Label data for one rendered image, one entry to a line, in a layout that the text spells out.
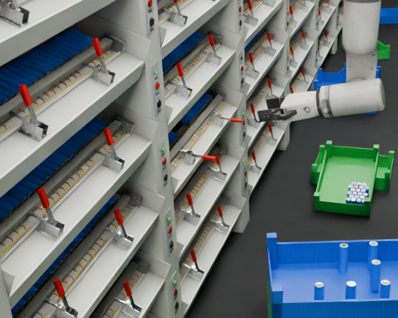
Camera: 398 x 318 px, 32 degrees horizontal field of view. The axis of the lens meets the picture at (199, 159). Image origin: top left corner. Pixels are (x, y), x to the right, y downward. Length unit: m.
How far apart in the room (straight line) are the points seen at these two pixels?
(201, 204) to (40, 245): 0.92
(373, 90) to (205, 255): 0.76
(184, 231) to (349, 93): 0.59
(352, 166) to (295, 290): 1.43
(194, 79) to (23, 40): 0.90
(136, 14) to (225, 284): 1.05
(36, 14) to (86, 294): 0.58
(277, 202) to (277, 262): 1.23
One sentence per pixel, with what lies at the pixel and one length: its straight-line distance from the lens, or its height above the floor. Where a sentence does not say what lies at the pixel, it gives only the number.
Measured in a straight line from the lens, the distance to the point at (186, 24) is 1.82.
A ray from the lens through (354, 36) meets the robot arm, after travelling 1.80.
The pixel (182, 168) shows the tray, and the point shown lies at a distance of 1.90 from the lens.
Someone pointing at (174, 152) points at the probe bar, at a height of 0.53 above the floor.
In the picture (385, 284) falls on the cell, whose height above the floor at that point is 0.55.
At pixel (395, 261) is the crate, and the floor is 0.48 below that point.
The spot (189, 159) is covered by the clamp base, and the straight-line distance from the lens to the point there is 1.92.
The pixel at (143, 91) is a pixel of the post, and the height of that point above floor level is 0.79.
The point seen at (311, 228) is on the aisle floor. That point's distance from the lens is 2.55.
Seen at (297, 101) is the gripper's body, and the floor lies 0.65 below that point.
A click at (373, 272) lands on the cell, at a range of 1.42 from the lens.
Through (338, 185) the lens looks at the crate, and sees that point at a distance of 2.74.
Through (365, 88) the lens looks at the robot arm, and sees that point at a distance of 1.85.
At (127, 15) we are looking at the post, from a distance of 1.54.
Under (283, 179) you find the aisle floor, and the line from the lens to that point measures 2.87.
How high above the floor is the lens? 1.33
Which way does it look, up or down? 26 degrees down
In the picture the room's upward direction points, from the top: 4 degrees counter-clockwise
